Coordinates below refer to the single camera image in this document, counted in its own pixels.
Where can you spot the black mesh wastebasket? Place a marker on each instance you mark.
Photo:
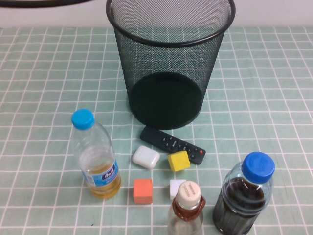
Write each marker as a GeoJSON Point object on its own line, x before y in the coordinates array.
{"type": "Point", "coordinates": [166, 102]}

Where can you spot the light-blue cap yellow liquid bottle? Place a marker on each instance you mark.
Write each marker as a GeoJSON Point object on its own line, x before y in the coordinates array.
{"type": "Point", "coordinates": [102, 181]}

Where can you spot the blue cap dark liquid bottle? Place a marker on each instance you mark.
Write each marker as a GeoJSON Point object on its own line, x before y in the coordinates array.
{"type": "Point", "coordinates": [239, 203]}

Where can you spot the white cube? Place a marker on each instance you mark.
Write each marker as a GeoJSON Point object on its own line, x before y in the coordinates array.
{"type": "Point", "coordinates": [174, 188]}

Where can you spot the small bottle beige cap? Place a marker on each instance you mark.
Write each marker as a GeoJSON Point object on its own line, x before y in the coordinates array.
{"type": "Point", "coordinates": [187, 195]}

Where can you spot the yellow cube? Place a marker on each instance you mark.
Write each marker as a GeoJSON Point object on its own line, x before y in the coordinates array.
{"type": "Point", "coordinates": [178, 162]}

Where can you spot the black remote control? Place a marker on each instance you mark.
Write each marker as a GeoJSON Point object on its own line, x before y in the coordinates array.
{"type": "Point", "coordinates": [156, 138]}

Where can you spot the green checked tablecloth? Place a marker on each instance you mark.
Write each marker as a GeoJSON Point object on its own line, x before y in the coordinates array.
{"type": "Point", "coordinates": [36, 73]}

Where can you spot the orange cube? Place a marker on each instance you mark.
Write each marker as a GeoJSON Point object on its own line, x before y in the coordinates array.
{"type": "Point", "coordinates": [143, 192]}

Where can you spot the white earbuds case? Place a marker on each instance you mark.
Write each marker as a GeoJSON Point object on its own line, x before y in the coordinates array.
{"type": "Point", "coordinates": [146, 157]}

